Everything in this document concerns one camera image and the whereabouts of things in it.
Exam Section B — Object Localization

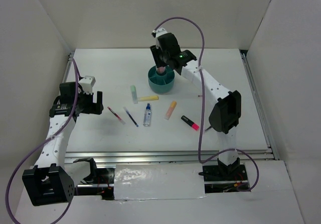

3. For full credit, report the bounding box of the pink bottle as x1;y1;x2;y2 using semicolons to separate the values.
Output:
156;67;166;74

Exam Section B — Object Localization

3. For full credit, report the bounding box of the blue cap spray bottle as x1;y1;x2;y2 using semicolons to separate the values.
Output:
143;103;151;127

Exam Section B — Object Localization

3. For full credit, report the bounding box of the black pink highlighter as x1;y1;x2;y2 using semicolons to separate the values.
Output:
181;116;199;131

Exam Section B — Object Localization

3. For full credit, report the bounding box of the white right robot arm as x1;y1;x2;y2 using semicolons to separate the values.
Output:
148;28;241;180

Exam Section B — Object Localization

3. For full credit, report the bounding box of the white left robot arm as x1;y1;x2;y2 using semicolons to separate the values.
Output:
22;76;103;206

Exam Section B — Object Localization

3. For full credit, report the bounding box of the red refill pen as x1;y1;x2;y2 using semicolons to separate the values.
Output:
107;106;125;125

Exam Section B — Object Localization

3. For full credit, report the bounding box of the teal round organizer container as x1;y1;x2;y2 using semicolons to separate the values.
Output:
147;66;175;94

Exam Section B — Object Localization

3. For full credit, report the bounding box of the blue refill pen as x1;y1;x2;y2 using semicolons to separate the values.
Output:
123;107;139;127

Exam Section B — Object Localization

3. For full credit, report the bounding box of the green highlighter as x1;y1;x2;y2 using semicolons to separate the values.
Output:
130;85;138;104

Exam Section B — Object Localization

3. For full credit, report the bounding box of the yellow highlighter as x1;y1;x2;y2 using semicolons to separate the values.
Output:
138;95;159;101

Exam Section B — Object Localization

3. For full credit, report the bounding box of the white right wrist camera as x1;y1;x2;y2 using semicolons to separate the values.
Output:
151;28;168;38

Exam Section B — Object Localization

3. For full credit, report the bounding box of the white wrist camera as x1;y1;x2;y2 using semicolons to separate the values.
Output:
151;28;168;38
78;76;96;94

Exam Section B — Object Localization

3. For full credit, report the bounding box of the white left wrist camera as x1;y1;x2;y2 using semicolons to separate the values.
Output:
78;76;96;94

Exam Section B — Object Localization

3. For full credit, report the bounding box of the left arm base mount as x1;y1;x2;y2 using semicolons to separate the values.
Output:
72;158;115;200

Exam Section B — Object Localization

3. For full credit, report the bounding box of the aluminium table frame rail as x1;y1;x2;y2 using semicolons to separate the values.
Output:
65;49;274;164

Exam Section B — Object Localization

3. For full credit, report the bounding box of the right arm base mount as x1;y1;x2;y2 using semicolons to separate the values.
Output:
198;164;250;193

